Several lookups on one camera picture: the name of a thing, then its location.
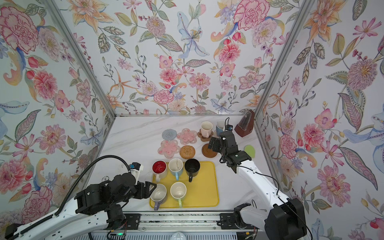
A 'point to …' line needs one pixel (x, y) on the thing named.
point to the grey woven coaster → (169, 134)
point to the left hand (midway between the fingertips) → (153, 190)
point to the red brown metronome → (245, 125)
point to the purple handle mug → (158, 193)
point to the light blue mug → (175, 166)
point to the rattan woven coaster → (187, 151)
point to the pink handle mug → (206, 128)
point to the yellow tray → (203, 191)
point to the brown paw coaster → (203, 139)
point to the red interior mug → (159, 168)
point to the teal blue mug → (220, 127)
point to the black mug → (192, 167)
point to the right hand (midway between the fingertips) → (217, 140)
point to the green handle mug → (178, 190)
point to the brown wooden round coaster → (208, 152)
